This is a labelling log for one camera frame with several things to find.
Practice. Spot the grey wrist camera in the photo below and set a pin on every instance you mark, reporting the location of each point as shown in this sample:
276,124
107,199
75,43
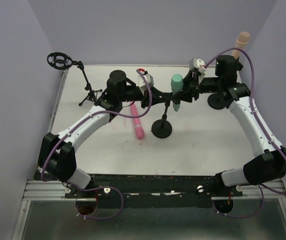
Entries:
197,65
142,83

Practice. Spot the black round-base microphone stand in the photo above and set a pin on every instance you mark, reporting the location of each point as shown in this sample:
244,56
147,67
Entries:
226,67

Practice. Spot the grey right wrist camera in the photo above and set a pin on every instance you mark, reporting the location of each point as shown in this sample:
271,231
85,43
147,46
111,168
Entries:
197,65

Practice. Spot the black clip round-base stand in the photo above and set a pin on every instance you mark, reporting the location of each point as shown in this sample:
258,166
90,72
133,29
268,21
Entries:
162,128

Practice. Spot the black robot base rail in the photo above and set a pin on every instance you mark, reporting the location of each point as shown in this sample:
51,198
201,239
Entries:
112,191

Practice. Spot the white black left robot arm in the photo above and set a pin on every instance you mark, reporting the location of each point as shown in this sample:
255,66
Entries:
57,155

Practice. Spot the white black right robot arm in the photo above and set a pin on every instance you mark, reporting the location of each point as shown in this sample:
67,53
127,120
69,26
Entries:
269,162

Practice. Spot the mint green microphone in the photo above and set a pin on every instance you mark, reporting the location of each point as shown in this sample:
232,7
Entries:
176,84

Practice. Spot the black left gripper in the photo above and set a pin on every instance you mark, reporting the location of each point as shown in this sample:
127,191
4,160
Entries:
145,100

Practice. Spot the aluminium frame rail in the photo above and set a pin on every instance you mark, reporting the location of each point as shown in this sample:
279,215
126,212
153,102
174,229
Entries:
36,190

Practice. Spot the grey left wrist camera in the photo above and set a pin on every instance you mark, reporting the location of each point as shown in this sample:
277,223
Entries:
142,83

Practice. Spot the pink microphone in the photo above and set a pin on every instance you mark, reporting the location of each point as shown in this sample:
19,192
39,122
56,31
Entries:
138,129

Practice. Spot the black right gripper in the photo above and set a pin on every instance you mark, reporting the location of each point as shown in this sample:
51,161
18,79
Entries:
195,90

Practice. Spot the peach microphone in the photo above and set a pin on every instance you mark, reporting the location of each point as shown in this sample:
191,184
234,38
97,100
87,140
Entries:
241,42

